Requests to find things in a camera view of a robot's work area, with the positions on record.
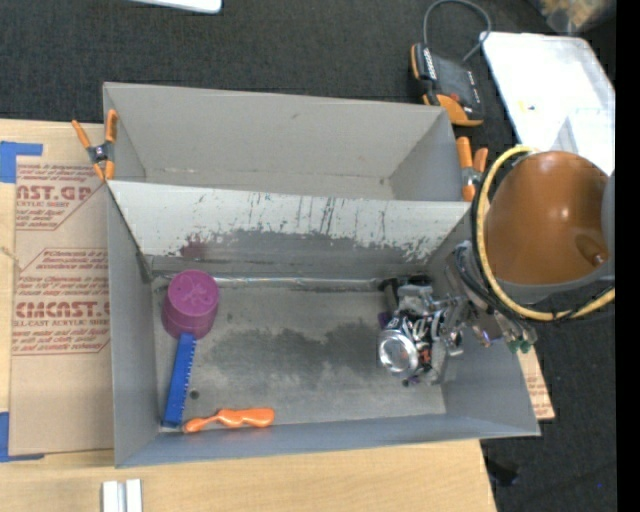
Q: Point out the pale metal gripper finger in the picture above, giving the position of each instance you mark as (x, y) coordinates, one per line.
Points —
(448, 342)
(417, 296)

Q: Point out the grey metal bin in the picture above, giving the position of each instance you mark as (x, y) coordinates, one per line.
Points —
(300, 350)

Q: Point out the orange plastic toy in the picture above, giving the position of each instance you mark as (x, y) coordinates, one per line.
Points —
(235, 418)

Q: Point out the purple round cup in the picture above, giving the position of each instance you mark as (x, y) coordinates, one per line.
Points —
(191, 302)

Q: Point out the blue flat toothed strip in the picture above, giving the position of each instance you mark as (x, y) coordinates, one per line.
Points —
(181, 380)

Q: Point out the brown cardboard board, red print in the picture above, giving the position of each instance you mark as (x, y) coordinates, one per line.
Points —
(60, 390)

